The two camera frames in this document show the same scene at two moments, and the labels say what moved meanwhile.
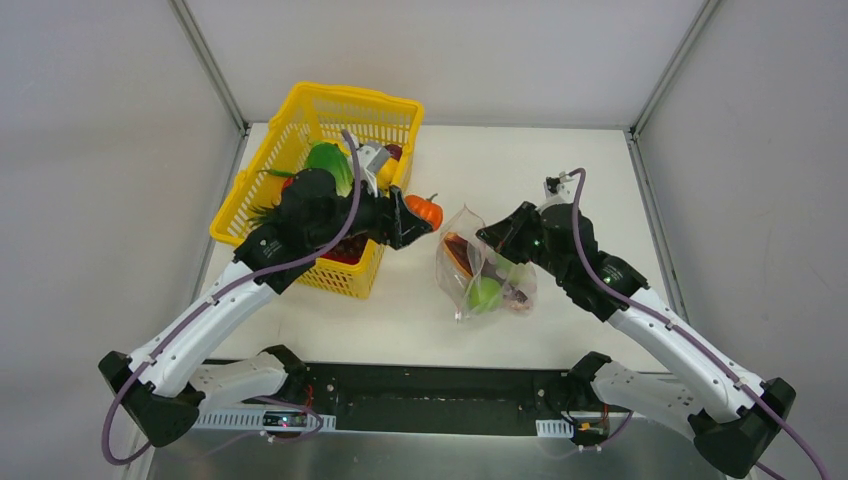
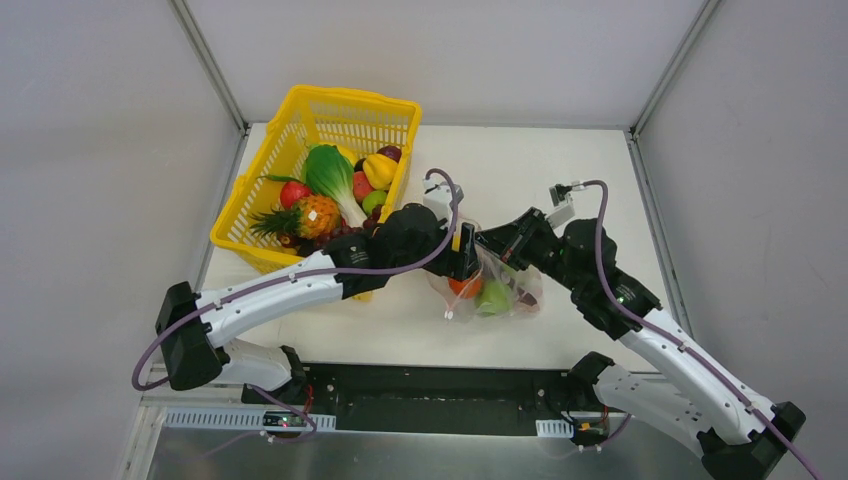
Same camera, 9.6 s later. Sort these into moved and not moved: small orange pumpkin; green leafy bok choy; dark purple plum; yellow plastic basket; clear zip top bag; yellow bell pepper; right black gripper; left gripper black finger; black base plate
Moved: left gripper black finger; small orange pumpkin; clear zip top bag
Not moved: yellow plastic basket; green leafy bok choy; black base plate; right black gripper; yellow bell pepper; dark purple plum
